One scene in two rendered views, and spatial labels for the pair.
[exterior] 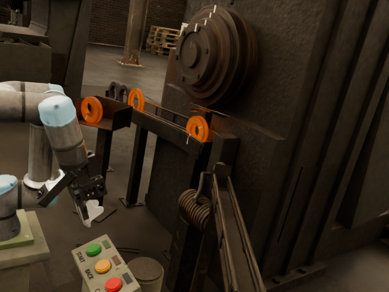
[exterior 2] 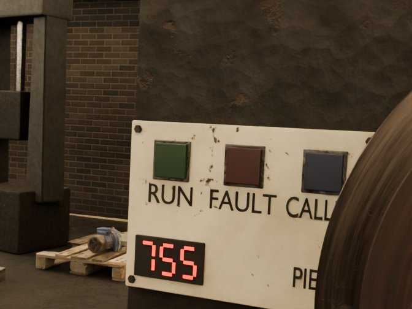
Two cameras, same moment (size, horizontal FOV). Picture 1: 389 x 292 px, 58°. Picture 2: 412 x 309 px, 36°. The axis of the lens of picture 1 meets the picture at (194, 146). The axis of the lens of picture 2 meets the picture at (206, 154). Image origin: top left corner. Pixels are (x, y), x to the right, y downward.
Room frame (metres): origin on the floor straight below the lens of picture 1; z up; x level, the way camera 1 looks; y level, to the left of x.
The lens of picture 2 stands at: (1.58, 0.48, 1.24)
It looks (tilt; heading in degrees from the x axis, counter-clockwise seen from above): 3 degrees down; 330
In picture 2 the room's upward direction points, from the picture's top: 3 degrees clockwise
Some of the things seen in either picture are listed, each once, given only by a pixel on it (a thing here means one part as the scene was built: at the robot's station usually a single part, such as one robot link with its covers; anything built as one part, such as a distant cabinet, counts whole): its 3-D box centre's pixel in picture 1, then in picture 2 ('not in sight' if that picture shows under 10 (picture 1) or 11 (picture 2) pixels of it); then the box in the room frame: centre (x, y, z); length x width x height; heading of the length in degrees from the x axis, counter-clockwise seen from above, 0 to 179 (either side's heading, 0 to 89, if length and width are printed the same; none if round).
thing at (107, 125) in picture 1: (98, 159); not in sight; (2.00, 0.56, 0.36); 0.26 x 0.20 x 0.72; 73
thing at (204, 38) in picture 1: (194, 54); not in sight; (1.71, 0.09, 1.11); 0.28 x 0.06 x 0.28; 38
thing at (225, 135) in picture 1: (222, 158); not in sight; (1.59, -0.14, 0.68); 0.11 x 0.08 x 0.24; 128
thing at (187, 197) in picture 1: (191, 248); not in sight; (1.43, -0.08, 0.27); 0.22 x 0.13 x 0.53; 38
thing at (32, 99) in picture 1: (49, 108); not in sight; (0.85, 0.38, 0.99); 0.11 x 0.11 x 0.08; 30
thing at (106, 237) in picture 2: not in sight; (111, 238); (6.32, -1.39, 0.25); 0.40 x 0.24 x 0.22; 128
